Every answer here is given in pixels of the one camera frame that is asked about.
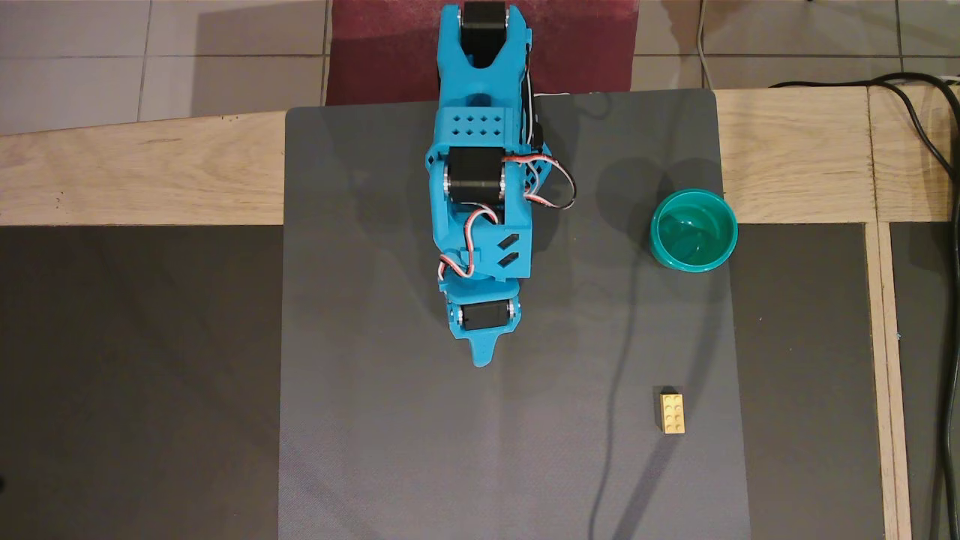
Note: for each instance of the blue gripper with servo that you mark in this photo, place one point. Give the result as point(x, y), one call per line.
point(484, 316)

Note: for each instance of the cream yellow lego brick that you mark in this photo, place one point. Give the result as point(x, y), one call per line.
point(672, 413)

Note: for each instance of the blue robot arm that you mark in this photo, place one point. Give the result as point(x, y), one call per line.
point(480, 82)

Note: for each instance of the grey rubber mat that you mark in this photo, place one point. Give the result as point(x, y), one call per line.
point(375, 375)

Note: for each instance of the green plastic cup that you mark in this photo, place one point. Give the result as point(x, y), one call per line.
point(694, 232)

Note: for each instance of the dark red floor mat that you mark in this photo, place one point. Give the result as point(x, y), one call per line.
point(390, 52)

